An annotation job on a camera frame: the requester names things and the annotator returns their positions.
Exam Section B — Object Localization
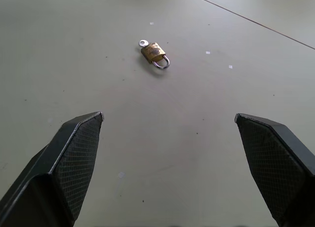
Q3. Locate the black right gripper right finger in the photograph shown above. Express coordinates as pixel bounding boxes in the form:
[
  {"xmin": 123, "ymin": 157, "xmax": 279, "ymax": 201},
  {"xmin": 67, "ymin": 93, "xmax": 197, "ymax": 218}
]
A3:
[{"xmin": 234, "ymin": 113, "xmax": 315, "ymax": 227}]

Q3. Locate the brass padlock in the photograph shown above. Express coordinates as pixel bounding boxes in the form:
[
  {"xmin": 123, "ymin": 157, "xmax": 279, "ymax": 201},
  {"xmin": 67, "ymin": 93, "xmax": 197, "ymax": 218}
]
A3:
[{"xmin": 140, "ymin": 42, "xmax": 170, "ymax": 70}]

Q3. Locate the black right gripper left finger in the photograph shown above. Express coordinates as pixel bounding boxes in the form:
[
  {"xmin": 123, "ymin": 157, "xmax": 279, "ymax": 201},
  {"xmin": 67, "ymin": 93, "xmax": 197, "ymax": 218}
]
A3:
[{"xmin": 0, "ymin": 111, "xmax": 105, "ymax": 227}]

